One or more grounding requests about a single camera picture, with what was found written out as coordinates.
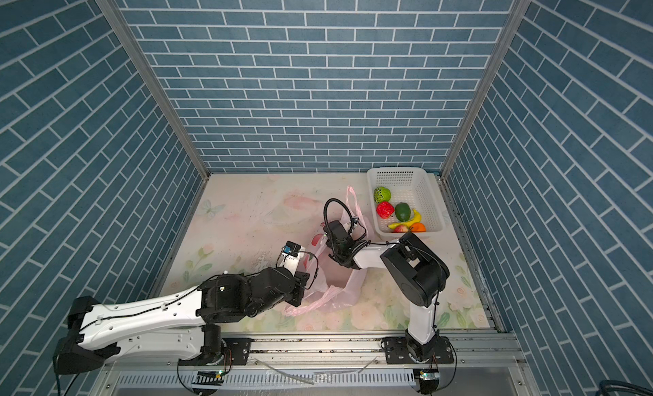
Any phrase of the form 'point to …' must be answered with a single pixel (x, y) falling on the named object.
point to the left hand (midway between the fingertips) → (317, 284)
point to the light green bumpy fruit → (382, 194)
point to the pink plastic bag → (332, 286)
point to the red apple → (384, 209)
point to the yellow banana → (416, 219)
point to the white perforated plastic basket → (411, 185)
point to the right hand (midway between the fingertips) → (330, 234)
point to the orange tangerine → (418, 227)
